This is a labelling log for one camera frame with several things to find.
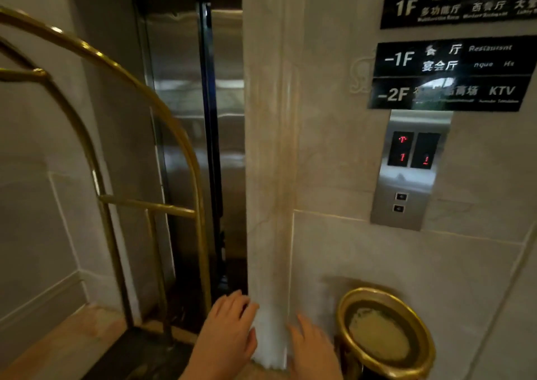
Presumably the person's right hand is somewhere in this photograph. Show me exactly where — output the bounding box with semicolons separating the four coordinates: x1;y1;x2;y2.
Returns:
287;313;344;380

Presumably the person's left hand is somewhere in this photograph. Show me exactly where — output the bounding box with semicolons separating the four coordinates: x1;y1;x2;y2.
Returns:
180;290;260;380

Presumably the white ashtray sand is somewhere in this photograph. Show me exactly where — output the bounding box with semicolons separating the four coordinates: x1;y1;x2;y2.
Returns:
348;307;412;364

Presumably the gold ashtray bin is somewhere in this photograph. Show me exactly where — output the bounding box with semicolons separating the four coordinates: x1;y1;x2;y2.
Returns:
334;287;437;380

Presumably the steel elevator call panel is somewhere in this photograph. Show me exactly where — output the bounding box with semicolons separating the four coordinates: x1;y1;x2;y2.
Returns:
370;110;454;231

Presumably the steel elevator door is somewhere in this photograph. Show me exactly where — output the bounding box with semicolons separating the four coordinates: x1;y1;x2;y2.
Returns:
136;2;212;309
209;8;248;267

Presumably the brass luggage cart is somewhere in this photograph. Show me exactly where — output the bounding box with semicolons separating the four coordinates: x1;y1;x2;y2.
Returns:
0;6;213;380

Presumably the black floor indicator display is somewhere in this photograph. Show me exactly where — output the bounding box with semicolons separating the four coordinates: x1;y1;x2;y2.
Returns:
410;132;441;170
387;131;415;167

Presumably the large black floor directory sign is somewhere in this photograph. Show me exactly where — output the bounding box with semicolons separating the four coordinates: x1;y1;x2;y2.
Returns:
380;0;537;30

